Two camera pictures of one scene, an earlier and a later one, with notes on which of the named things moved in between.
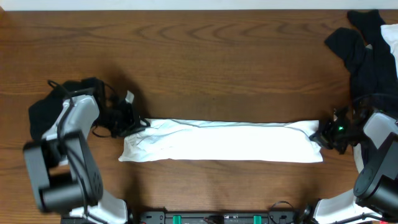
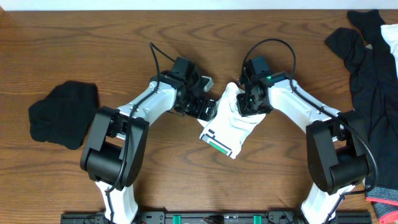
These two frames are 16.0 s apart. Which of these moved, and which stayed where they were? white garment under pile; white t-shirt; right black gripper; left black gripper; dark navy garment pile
Moved: left black gripper; white t-shirt; right black gripper
Stayed: dark navy garment pile; white garment under pile
